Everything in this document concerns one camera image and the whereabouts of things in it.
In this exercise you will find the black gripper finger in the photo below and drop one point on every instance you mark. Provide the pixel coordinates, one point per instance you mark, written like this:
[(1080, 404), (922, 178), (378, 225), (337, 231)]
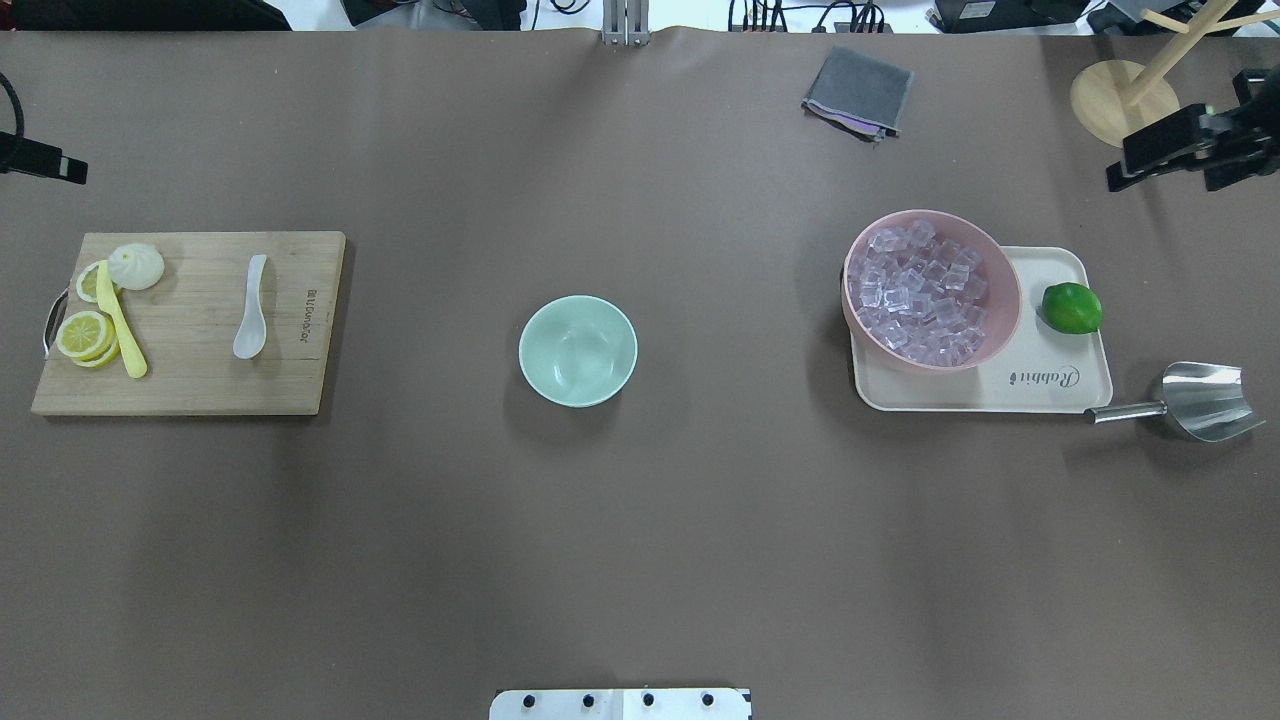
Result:
[(37, 159), (1180, 134), (1140, 176)]

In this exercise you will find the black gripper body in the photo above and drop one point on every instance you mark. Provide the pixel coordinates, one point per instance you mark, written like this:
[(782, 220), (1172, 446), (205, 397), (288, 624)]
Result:
[(1243, 146)]

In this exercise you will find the clear ice cubes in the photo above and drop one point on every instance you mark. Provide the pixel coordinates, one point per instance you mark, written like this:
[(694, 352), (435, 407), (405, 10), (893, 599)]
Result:
[(920, 293)]

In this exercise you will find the white ceramic spoon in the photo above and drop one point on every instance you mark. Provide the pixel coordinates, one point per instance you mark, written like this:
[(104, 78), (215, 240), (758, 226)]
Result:
[(252, 331)]

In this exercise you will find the pink bowl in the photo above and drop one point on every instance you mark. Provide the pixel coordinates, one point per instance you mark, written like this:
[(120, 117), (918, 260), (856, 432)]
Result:
[(1003, 301)]

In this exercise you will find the stainless steel ice scoop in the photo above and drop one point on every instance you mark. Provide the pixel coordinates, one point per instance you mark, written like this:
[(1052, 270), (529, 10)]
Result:
[(1203, 401)]

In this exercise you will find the mint green bowl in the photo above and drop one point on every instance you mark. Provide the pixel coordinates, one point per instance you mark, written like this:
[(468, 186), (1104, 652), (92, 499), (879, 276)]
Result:
[(578, 351)]

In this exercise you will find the wooden cup tree stand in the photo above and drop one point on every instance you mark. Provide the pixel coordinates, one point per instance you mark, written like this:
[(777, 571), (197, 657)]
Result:
[(1113, 99)]

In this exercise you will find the green lime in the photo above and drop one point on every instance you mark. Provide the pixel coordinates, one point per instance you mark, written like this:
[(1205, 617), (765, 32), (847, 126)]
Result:
[(1071, 308)]

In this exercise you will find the lemon slice near bun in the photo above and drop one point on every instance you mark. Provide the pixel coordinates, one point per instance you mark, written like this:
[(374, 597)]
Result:
[(87, 284)]

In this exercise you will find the white steamed bun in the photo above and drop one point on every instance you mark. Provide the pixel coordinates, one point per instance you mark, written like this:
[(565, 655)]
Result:
[(136, 266)]

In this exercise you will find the yellow plastic knife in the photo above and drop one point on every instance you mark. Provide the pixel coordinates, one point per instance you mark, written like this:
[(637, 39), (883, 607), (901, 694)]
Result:
[(135, 363)]

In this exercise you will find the beige serving tray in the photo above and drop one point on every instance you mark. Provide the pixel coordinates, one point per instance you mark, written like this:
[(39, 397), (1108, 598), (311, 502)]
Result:
[(1039, 370)]

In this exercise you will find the bottom lemon slice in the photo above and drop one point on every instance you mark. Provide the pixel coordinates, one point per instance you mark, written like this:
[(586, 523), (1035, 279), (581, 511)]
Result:
[(102, 359)]

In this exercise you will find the wooden cutting board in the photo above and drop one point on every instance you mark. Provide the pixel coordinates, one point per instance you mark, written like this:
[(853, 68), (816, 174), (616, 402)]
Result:
[(186, 325)]

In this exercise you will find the grey folded cloth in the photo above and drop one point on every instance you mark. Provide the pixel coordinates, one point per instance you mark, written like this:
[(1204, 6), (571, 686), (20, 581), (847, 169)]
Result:
[(859, 93)]

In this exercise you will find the aluminium frame post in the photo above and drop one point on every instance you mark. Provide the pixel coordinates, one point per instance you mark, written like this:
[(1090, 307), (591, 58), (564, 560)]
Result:
[(625, 23)]

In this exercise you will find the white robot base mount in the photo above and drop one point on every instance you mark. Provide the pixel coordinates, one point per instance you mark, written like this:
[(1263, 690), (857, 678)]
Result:
[(623, 703)]

